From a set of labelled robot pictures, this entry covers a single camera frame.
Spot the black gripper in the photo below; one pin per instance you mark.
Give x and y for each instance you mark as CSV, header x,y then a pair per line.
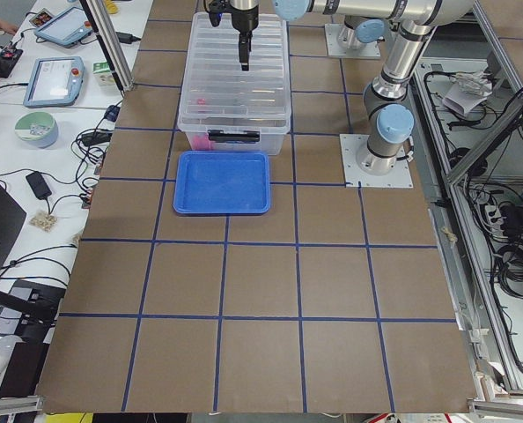
x,y
245,21

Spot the clear plastic box lid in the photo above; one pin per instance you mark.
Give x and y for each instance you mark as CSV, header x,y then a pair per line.
x,y
235,66

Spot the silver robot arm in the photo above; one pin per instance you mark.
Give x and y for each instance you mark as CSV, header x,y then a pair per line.
x,y
293,10
391,122

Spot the clear plastic storage box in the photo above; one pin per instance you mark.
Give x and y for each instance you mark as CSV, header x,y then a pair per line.
x,y
235,132

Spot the red block beside corner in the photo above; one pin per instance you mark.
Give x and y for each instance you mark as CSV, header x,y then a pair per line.
x,y
201,143

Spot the blue plastic tray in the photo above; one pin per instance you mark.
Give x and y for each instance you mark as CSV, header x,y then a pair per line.
x,y
217,183

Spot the green white carton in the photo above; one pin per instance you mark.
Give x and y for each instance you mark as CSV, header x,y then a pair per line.
x,y
102,74

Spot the far teach pendant tablet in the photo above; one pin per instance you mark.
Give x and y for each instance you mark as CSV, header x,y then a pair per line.
x,y
66,29

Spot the teach pendant tablet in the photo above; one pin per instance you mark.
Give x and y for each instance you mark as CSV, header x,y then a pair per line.
x,y
66,29
54,82

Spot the near teach pendant tablet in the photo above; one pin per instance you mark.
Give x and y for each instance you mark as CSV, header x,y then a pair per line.
x,y
54,82

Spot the green white round bowl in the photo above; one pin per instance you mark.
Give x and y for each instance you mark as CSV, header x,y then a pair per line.
x,y
38,129

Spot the black power adapter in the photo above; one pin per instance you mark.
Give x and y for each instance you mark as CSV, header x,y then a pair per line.
x,y
38,185

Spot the small snack packet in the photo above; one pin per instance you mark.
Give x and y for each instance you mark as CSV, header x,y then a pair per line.
x,y
43,221

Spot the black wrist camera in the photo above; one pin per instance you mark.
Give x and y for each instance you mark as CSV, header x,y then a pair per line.
x,y
216,9

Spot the aluminium frame post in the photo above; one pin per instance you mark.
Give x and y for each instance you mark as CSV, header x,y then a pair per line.
x,y
103,27

